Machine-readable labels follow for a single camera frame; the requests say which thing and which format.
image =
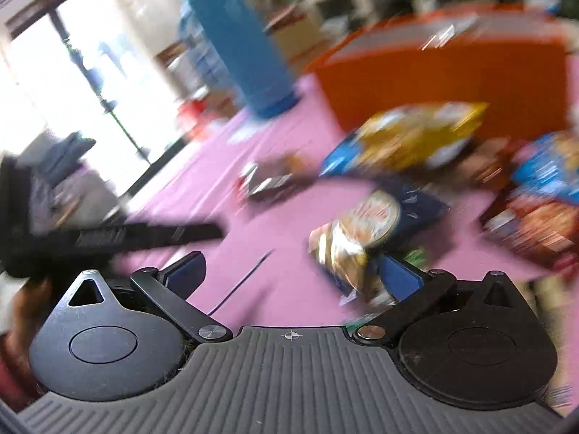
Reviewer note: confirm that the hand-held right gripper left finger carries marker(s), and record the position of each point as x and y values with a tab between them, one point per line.
183	272

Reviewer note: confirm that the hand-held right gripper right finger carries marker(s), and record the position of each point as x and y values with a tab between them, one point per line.
400	278

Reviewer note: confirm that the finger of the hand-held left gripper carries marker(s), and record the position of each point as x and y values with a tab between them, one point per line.
172	235

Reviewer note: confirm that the dark blue round-print packet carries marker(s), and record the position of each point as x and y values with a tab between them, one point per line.
398	212

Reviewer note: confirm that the olive gold snack packet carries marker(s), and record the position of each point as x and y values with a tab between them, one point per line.
337	253

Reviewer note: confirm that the silver black snack packet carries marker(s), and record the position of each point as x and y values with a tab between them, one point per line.
276	183

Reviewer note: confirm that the dark red cookie packet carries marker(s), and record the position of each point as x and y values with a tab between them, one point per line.
533	230

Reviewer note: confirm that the yellow gold snack packet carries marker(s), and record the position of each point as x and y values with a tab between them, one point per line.
416	135

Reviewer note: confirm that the small brown chocolate packet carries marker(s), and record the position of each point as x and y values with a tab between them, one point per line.
493	162

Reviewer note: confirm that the blue cookie snack packet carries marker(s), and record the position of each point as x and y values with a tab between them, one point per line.
547	167

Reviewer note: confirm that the orange cardboard box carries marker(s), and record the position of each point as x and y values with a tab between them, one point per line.
429	81

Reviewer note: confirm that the person's left forearm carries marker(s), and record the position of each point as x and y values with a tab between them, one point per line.
27	325

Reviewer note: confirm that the green snack packet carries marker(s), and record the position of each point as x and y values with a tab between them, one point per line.
416	257

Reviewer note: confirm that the glass balcony door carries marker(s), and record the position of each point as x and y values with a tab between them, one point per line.
68	77

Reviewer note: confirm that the clear blue water jug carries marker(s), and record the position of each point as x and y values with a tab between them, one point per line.
203	68

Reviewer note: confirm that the blue thermos flask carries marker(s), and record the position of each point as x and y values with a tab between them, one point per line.
244	45

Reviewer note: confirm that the large red-taped cardboard box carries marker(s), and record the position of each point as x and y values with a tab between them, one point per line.
294	36

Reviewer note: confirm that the white glass-door cabinet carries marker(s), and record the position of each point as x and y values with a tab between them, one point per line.
337	2

